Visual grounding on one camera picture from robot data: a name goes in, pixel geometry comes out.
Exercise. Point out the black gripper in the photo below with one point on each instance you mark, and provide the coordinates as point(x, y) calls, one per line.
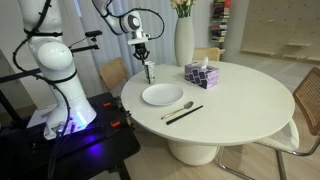
point(141, 49)

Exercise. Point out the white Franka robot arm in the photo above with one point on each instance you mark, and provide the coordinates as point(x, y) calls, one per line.
point(53, 60)

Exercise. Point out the white sheer curtain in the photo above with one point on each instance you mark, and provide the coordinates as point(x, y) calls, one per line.
point(166, 43)

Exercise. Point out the plain wooden chair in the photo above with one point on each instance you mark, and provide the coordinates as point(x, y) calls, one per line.
point(113, 73)

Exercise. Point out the white round plate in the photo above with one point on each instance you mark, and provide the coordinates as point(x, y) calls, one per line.
point(162, 94)

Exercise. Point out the tall white ceramic vase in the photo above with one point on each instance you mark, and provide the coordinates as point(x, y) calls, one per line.
point(184, 41)

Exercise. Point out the white tissue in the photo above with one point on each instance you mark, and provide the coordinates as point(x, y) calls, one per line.
point(204, 62)

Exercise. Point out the purple patterned tissue box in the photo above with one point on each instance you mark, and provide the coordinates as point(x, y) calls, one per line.
point(203, 77)

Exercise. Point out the rattan chair with chrome legs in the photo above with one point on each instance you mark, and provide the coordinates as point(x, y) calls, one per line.
point(206, 54)

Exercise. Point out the pale flower bouquet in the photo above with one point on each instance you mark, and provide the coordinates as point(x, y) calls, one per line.
point(182, 8)

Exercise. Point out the black chopstick pair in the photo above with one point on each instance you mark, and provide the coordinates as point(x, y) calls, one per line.
point(184, 115)

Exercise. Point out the stack of books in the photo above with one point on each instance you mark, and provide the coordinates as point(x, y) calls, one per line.
point(220, 23)

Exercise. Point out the black robot cart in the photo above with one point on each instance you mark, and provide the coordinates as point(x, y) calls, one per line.
point(100, 146)

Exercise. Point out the long wooden pegboard shelf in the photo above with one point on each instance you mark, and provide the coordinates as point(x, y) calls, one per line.
point(258, 52)

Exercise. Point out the white paper sheet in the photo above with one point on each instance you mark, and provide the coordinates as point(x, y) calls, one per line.
point(38, 116)

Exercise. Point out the wooden pegboard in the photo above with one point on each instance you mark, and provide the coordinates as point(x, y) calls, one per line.
point(280, 23)

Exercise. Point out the short wooden pegboard shelf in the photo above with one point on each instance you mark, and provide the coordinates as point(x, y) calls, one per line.
point(293, 57)
point(313, 59)
point(298, 44)

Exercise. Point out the black stereo camera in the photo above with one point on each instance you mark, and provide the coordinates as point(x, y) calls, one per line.
point(93, 33)

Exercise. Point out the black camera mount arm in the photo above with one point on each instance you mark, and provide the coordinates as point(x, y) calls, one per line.
point(83, 49)

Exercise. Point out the white table pedestal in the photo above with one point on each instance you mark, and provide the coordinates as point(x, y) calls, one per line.
point(192, 153)

